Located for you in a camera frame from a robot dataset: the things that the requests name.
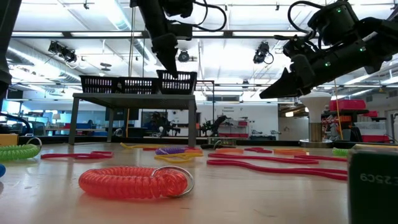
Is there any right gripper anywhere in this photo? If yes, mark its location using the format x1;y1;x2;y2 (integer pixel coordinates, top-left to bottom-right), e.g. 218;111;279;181
259;54;335;100

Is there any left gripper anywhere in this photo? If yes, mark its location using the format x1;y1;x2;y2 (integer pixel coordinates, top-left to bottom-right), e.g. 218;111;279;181
144;15;179;78

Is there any purple coil wrist keychain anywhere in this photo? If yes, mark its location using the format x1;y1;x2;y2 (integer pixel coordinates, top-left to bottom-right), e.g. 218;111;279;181
154;146;188;156

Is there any red coil wrist keychain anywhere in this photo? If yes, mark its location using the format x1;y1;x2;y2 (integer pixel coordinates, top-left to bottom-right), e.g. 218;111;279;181
78;165;195;200

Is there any green coil wrist keychain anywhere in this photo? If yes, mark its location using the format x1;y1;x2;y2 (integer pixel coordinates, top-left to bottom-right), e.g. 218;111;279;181
331;147;349;157
0;137;43;162

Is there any black plastic mesh basket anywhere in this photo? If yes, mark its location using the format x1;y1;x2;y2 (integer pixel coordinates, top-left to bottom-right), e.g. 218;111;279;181
119;77;160;95
79;75;121;95
155;69;198;95

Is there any grey perforated metal shelf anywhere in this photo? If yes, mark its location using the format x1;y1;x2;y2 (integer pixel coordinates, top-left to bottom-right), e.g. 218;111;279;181
68;92;198;147

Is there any rack with red bins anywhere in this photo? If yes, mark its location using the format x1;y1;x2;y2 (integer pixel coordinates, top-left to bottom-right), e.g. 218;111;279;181
217;118;249;138

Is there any red storage bin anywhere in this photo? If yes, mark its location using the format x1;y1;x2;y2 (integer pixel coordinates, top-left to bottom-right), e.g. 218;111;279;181
360;134;391;144
328;99;367;112

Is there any black computer monitor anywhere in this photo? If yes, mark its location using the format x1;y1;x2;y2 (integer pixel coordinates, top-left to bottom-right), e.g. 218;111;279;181
104;107;139;122

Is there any overhead light bar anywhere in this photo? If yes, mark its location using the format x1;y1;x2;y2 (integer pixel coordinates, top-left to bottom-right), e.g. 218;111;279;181
11;30;318;40

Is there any white storage bin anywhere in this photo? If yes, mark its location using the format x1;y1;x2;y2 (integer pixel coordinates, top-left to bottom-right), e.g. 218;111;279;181
354;121;388;136

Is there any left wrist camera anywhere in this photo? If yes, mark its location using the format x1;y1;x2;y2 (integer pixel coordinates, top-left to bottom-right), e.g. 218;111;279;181
169;23;193;41

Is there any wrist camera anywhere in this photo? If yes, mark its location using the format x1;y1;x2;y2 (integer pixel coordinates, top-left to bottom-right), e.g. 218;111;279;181
273;33;315;60
169;23;193;41

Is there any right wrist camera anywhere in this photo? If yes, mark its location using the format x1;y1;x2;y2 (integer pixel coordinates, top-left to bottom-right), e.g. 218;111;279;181
273;33;315;60

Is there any black aluminium table frame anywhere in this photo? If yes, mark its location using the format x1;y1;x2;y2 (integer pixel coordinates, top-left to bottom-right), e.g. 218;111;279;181
18;135;398;149

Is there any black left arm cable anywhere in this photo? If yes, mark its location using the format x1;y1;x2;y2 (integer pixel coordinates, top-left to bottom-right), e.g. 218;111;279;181
169;0;228;32

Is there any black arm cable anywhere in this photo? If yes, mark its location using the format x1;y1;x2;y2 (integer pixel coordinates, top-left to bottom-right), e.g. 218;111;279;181
287;0;324;34
169;0;228;32

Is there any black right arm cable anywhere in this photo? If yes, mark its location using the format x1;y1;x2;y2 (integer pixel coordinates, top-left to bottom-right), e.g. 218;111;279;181
287;0;324;34

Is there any thick black curved cable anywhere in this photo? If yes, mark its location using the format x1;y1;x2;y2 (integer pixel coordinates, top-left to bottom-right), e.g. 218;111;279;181
0;111;32;135

